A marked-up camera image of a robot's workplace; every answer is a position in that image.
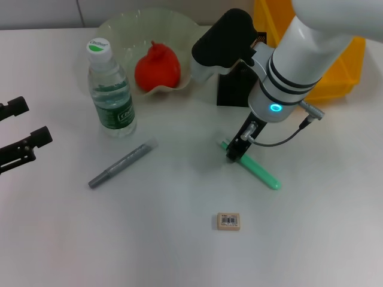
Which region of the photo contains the red-orange toy fruit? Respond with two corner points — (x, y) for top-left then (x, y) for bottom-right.
(134, 41), (182, 92)

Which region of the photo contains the translucent wavy fruit bowl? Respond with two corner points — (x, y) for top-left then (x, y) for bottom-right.
(97, 8), (210, 98)

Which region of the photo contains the clear green-label water bottle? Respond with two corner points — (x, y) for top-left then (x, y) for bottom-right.
(86, 36), (138, 139)

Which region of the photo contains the beige eraser with barcode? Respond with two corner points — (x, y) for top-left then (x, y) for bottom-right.
(215, 212), (241, 231)

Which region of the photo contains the yellow plastic storage bin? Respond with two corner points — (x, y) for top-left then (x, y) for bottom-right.
(253, 0), (366, 104)

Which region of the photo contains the grey marker pen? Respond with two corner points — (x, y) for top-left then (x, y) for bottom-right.
(88, 138), (159, 190)

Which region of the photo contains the mint green pen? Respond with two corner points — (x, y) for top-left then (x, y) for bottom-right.
(220, 140), (282, 191)

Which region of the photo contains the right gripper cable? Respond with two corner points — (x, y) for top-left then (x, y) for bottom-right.
(241, 100), (326, 148)

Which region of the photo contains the black mesh pen holder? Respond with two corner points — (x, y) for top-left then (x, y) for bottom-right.
(217, 29), (270, 108)

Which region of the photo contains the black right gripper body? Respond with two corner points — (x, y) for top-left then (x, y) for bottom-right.
(235, 112), (268, 152)

